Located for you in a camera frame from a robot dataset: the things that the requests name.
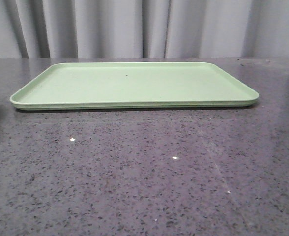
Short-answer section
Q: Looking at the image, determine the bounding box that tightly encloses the light green plastic tray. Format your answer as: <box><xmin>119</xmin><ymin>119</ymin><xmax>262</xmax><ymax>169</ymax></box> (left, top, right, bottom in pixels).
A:
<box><xmin>10</xmin><ymin>62</ymin><xmax>259</xmax><ymax>110</ymax></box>

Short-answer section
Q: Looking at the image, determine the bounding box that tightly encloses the grey pleated curtain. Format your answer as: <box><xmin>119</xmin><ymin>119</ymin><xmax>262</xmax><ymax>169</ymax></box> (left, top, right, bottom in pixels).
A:
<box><xmin>0</xmin><ymin>0</ymin><xmax>289</xmax><ymax>59</ymax></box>

